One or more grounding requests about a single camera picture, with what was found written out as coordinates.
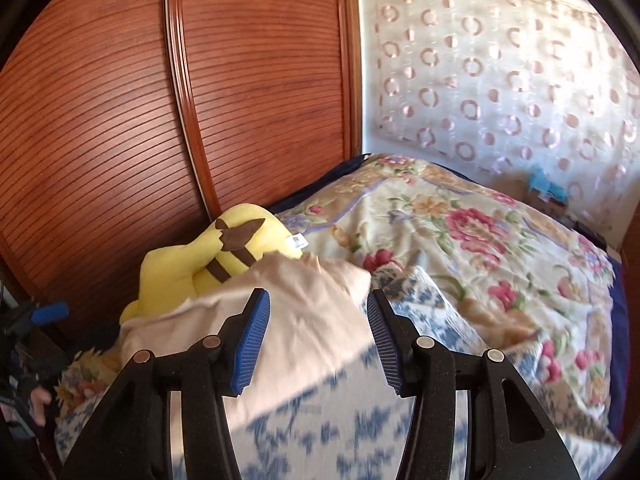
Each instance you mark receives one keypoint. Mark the yellow plush toy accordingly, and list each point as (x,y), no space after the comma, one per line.
(170,275)

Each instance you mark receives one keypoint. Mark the person's left hand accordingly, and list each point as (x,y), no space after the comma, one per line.
(39,404)

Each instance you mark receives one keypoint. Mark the wooden louvered wardrobe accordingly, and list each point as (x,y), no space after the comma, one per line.
(250,85)

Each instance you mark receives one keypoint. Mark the blue floral bedsheet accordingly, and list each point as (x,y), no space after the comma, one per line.
(310,435)

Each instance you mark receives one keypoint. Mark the sunflower print cloth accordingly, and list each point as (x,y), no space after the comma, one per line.
(85,385)

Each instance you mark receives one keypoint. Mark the beige cloth blanket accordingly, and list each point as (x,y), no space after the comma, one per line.
(300,320)

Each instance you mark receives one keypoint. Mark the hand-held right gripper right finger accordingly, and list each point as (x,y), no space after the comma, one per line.
(387,345)

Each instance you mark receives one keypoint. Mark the sheer circle-pattern curtain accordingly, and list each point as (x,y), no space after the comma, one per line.
(500,85)

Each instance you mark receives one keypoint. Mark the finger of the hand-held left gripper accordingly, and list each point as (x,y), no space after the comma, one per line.
(50,312)

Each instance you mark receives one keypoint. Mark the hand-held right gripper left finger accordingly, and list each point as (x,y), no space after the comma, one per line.
(250,340)

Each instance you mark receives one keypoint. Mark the blue plastic packet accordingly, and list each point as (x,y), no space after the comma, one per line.
(542,182)

